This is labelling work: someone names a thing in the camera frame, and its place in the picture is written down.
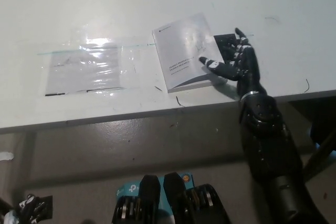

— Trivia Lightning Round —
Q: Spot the clear plastic cover sheet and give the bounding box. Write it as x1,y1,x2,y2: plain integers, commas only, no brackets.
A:
36,23,255,104

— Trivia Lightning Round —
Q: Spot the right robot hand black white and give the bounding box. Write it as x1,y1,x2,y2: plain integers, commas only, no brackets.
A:
198,27,267,102

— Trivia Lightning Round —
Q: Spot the clear plastic bag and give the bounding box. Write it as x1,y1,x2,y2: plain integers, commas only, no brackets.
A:
44,42,125,97

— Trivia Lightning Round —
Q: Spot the white grey softcover book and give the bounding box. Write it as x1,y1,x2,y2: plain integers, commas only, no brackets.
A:
151,12,228,94

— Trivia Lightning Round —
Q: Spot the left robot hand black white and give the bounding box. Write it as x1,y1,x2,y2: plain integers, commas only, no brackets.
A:
7,194,46,224

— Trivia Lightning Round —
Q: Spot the white floor tape patch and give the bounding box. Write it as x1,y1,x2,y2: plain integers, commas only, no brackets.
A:
0,151,15,162

